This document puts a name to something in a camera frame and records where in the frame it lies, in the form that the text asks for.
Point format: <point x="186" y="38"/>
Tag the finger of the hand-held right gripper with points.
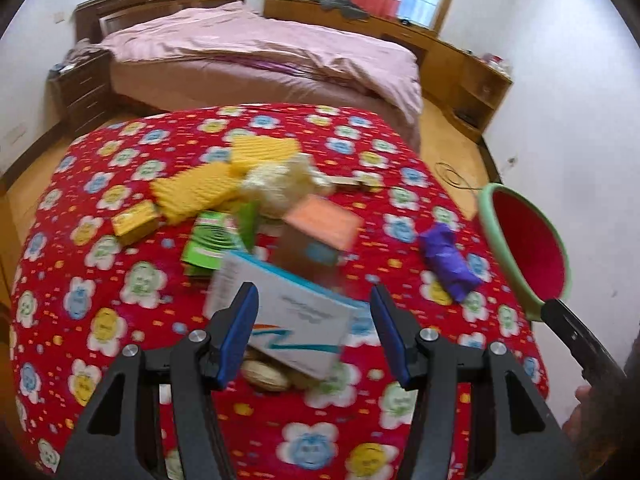
<point x="575" y="332"/>

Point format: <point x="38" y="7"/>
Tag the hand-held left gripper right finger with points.
<point x="392" y="335"/>

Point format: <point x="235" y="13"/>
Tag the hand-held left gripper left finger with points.
<point x="240" y="330"/>

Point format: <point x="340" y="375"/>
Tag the white box with blue stripe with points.
<point x="295" y="310"/>

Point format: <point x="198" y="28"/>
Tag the red bin with green rim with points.
<point x="530" y="240"/>

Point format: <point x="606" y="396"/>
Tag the orange cardboard box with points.
<point x="320" y="225"/>

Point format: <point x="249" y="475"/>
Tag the yellow corrugated foam piece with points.
<point x="195" y="190"/>
<point x="262" y="152"/>

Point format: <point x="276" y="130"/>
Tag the person's right hand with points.
<point x="580" y="430"/>

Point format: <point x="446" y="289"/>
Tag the tan rounded scrap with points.
<point x="267" y="375"/>

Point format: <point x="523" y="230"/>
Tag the red floral tablecloth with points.
<point x="165" y="320"/>

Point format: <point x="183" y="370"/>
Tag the green printed box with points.
<point x="212" y="242"/>

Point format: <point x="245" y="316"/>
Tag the purple wrapper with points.
<point x="447" y="260"/>

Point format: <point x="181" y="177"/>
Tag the small yellow box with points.
<point x="132" y="220"/>

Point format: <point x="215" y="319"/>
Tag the flat wooden piece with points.
<point x="350" y="183"/>

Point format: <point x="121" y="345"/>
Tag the black device on shelf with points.
<point x="467" y="116"/>

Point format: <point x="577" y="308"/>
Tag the bed with brown base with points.
<point x="200" y="87"/>

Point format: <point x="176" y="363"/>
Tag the wooden corner shelf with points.
<point x="480" y="90"/>

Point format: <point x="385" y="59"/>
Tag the white and red shelf items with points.
<point x="495" y="62"/>

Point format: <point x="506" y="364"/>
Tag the dark wooden nightstand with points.
<point x="82" y="95"/>

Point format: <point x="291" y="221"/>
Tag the bed with pink bedding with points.
<point x="260" y="40"/>

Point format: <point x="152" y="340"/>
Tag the long wooden desk cabinet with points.
<point x="400" y="32"/>

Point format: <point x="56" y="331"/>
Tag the cloth on nightstand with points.
<point x="77" y="57"/>

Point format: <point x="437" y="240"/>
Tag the dark clothing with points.
<point x="342" y="5"/>

